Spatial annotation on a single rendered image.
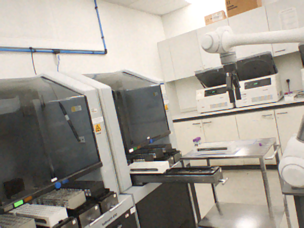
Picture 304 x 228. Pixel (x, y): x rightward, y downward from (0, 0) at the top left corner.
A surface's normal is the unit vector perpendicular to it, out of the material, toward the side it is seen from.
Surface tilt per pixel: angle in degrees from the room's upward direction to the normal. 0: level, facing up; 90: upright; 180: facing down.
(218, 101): 90
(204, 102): 90
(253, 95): 90
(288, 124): 90
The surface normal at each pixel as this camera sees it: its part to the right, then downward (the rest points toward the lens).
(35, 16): 0.82, -0.14
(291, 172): -0.62, 0.29
